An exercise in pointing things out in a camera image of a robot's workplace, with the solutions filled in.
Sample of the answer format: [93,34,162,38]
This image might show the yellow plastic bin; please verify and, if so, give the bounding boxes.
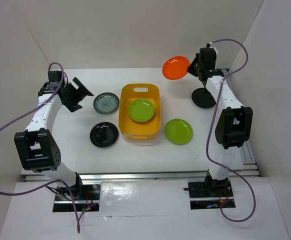
[118,83,161,141]

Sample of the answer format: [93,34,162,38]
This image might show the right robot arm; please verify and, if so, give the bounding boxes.
[187,43,253,196]

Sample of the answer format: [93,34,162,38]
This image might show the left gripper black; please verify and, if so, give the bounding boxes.
[62,77,93,113]

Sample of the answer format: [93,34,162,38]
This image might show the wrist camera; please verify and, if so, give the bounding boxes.
[206,42,218,54]
[47,70,63,82]

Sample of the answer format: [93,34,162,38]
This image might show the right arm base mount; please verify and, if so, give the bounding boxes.
[183,177,236,210]

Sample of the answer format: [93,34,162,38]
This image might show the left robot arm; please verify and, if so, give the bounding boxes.
[14,70,93,200]

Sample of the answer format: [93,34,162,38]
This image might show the orange plate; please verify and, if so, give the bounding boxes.
[162,56,190,81]

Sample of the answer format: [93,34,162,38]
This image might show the aluminium front rail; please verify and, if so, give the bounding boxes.
[22,170,209,182]

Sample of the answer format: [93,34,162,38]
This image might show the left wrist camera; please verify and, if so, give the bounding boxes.
[47,70,63,82]

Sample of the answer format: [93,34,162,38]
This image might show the black plate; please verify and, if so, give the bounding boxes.
[89,122,119,148]
[191,87,216,109]

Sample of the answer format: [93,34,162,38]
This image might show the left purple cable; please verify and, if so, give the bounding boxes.
[0,62,83,234]

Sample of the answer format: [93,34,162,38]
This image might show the purple cable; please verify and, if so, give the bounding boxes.
[206,38,257,223]
[0,62,83,234]

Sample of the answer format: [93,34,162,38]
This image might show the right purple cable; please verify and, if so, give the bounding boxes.
[206,38,257,223]

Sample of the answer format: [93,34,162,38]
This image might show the blue patterned plate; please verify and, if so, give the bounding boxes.
[93,92,120,114]

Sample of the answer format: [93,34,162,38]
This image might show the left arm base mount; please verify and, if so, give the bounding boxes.
[46,181,101,213]

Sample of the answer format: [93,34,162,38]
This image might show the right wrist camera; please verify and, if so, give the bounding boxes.
[206,42,218,54]

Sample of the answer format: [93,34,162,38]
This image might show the aluminium side rail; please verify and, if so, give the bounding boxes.
[221,67,261,178]

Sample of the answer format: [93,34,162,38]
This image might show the green plate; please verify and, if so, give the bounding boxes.
[127,99,156,123]
[164,118,194,145]

